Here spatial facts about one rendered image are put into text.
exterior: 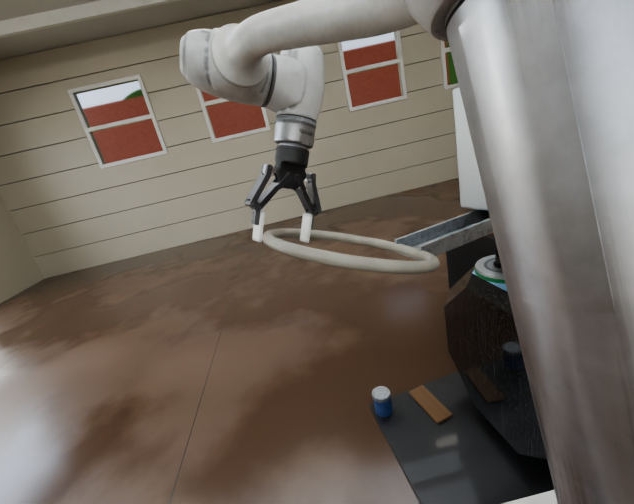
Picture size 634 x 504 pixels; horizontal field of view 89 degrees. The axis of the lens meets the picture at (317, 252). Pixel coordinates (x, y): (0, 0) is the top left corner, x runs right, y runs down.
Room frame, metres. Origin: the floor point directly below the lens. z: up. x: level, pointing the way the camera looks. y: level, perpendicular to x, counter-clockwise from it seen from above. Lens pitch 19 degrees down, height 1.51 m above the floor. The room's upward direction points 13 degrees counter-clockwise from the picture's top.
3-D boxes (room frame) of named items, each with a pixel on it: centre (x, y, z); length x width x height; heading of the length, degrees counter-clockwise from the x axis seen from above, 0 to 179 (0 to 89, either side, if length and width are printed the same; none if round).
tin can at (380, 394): (1.41, -0.17, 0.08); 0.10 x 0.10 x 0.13
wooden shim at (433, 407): (1.38, -0.42, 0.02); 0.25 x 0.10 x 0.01; 16
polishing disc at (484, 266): (1.11, -0.70, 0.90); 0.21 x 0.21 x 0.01
